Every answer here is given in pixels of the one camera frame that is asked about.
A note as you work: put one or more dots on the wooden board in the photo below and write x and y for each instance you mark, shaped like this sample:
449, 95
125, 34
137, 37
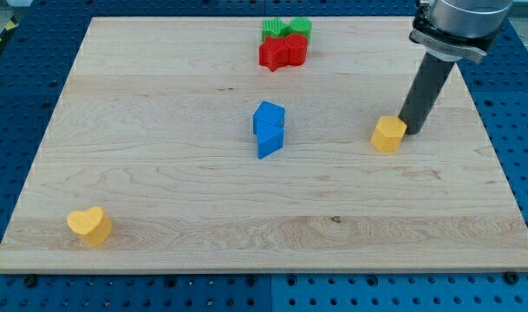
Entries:
154, 125

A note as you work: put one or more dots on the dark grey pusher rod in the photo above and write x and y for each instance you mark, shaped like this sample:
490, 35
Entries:
424, 91

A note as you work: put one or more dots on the green cylinder block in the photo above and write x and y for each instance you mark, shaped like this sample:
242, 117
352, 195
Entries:
301, 25

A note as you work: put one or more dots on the yellow heart block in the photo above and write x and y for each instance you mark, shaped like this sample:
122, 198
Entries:
92, 226

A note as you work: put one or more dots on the red cylinder block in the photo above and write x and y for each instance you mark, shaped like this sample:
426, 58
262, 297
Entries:
297, 45

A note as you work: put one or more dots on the yellow hexagon block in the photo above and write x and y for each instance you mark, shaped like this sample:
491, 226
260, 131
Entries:
388, 134

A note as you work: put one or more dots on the blue cube block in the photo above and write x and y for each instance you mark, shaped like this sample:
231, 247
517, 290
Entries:
270, 113

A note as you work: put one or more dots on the red star block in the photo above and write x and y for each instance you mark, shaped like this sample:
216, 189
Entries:
273, 53

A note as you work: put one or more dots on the blue triangle block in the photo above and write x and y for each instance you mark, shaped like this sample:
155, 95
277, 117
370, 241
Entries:
270, 138

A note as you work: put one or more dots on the green star block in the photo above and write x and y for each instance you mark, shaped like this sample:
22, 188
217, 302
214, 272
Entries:
274, 27

